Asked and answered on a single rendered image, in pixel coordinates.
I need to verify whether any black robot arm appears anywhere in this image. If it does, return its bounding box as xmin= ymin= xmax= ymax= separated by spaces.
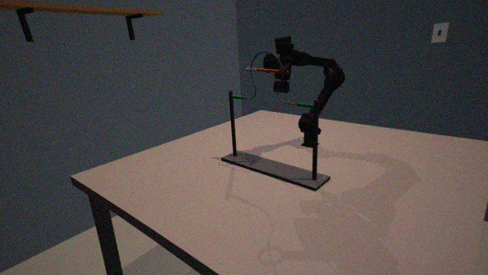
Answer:
xmin=263 ymin=36 xmax=345 ymax=148

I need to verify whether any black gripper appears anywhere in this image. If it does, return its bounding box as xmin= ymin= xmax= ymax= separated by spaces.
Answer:
xmin=273 ymin=43 xmax=294 ymax=93

